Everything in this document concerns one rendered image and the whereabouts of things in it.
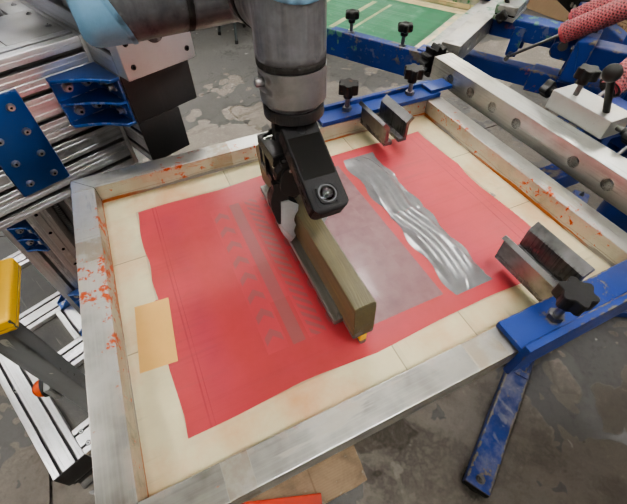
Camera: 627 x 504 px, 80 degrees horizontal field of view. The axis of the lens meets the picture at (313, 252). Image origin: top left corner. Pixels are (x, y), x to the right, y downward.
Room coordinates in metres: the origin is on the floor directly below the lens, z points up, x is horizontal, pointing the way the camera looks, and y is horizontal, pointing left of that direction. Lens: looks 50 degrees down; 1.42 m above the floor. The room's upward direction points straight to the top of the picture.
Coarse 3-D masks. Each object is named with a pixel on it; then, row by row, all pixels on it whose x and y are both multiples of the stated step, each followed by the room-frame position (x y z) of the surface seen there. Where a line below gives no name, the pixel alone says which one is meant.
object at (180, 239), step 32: (384, 160) 0.63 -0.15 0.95; (416, 160) 0.63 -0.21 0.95; (448, 160) 0.63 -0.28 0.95; (224, 192) 0.53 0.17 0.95; (256, 192) 0.53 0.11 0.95; (352, 192) 0.53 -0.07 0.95; (416, 192) 0.53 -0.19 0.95; (448, 192) 0.53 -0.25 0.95; (160, 224) 0.45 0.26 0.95; (192, 224) 0.45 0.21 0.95; (352, 224) 0.45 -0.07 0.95; (160, 256) 0.38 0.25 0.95; (192, 256) 0.38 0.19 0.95; (224, 256) 0.38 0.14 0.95; (160, 288) 0.32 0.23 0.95
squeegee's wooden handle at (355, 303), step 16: (304, 208) 0.38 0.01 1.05; (304, 224) 0.36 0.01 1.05; (320, 224) 0.35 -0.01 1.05; (304, 240) 0.36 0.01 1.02; (320, 240) 0.32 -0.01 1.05; (320, 256) 0.30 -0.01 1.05; (336, 256) 0.30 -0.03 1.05; (320, 272) 0.31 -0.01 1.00; (336, 272) 0.27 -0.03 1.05; (352, 272) 0.27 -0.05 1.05; (336, 288) 0.26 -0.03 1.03; (352, 288) 0.25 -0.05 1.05; (336, 304) 0.26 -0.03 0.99; (352, 304) 0.23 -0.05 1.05; (368, 304) 0.23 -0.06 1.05; (352, 320) 0.22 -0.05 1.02; (368, 320) 0.23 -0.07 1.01; (352, 336) 0.22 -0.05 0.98
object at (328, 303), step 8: (264, 192) 0.50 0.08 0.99; (288, 240) 0.39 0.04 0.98; (296, 240) 0.38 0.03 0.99; (296, 248) 0.37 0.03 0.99; (304, 256) 0.35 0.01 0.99; (304, 264) 0.34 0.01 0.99; (312, 272) 0.32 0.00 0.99; (312, 280) 0.31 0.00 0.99; (320, 280) 0.31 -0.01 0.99; (320, 288) 0.29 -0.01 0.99; (320, 296) 0.28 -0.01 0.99; (328, 296) 0.28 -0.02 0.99; (328, 304) 0.27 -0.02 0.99; (328, 312) 0.26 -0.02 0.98; (336, 312) 0.25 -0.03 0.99; (336, 320) 0.24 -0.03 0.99
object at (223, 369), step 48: (480, 192) 0.53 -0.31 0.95; (336, 240) 0.41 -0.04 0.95; (384, 240) 0.41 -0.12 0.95; (480, 240) 0.41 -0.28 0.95; (192, 288) 0.32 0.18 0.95; (240, 288) 0.32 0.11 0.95; (384, 288) 0.32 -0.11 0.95; (432, 288) 0.32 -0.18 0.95; (480, 288) 0.32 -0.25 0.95; (192, 336) 0.24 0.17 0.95; (240, 336) 0.24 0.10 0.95; (336, 336) 0.24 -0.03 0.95; (384, 336) 0.24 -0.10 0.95; (192, 384) 0.17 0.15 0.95; (240, 384) 0.17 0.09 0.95; (288, 384) 0.17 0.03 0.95; (192, 432) 0.11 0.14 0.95
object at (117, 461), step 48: (240, 144) 0.63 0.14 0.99; (480, 144) 0.64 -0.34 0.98; (96, 192) 0.50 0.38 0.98; (528, 192) 0.52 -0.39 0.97; (96, 240) 0.38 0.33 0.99; (624, 240) 0.38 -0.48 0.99; (96, 288) 0.29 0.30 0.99; (96, 336) 0.22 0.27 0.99; (480, 336) 0.22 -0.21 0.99; (96, 384) 0.16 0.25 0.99; (384, 384) 0.16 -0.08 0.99; (432, 384) 0.16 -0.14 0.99; (96, 432) 0.11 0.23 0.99; (288, 432) 0.11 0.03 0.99; (336, 432) 0.11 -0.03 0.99; (96, 480) 0.06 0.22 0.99; (144, 480) 0.07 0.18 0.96; (192, 480) 0.06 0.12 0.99; (240, 480) 0.06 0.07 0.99
